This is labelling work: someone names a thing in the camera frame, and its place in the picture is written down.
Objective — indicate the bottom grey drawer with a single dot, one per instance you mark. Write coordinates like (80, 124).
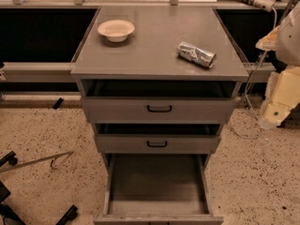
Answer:
(157, 190)

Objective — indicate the grey horizontal rail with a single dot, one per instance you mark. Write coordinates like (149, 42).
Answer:
(37, 72)

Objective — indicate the top grey drawer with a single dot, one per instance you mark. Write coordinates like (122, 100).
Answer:
(154, 101)

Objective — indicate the white paper bowl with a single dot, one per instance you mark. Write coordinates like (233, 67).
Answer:
(116, 30)

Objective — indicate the grey drawer cabinet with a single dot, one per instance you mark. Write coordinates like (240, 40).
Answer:
(150, 52)

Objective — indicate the grey drawer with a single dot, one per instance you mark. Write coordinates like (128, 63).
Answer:
(154, 101)
(157, 190)
(157, 138)

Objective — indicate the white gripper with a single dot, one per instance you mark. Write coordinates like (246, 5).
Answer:
(290, 41)

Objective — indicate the middle grey drawer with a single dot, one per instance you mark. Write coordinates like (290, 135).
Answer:
(157, 138)

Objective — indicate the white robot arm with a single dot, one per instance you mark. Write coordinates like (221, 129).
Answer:
(284, 40)

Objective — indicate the silver redbull can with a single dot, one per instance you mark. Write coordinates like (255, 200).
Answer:
(196, 55)

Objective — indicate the metal rod with hook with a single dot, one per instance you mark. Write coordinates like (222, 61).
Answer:
(29, 163)

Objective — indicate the small black floor bracket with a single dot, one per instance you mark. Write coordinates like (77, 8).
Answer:
(57, 103)

